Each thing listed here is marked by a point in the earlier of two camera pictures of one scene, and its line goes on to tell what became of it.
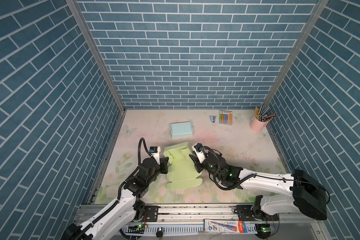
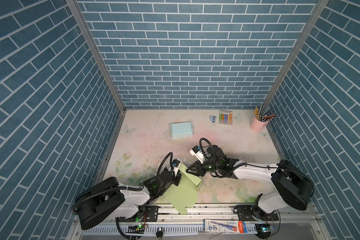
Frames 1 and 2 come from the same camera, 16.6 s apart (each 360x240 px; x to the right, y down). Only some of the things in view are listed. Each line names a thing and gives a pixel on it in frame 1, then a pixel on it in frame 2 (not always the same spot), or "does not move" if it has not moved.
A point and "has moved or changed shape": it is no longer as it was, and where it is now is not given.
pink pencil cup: x=257 y=126 does not move
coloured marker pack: x=225 y=117 does not move
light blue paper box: x=181 y=129 does not move
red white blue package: x=229 y=226 does not move
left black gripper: x=164 y=164 to x=178 y=179
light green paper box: x=182 y=173 has moved or changed shape
